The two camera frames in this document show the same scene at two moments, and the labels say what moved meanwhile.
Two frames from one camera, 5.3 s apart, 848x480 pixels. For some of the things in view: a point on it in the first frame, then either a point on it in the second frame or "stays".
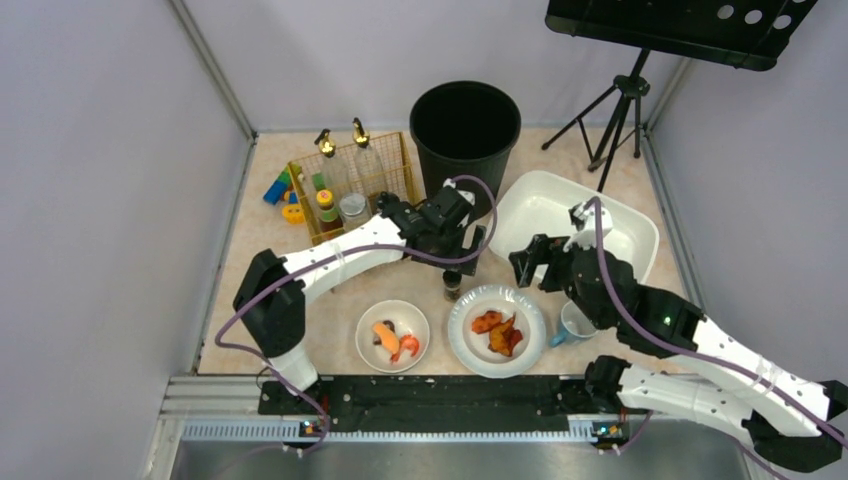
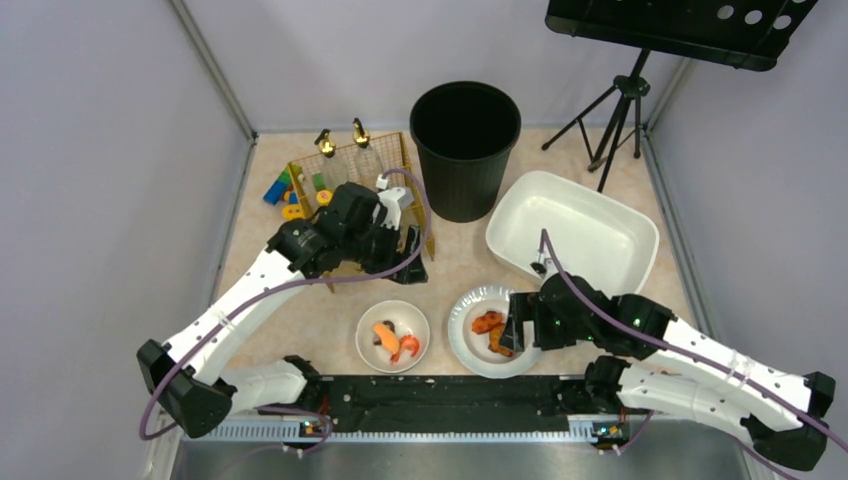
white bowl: (407, 319) stays
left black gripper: (453, 250) -> (392, 248)
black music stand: (742, 34) stays
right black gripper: (544, 263) -> (527, 316)
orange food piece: (388, 336) stays
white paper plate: (497, 332) stays
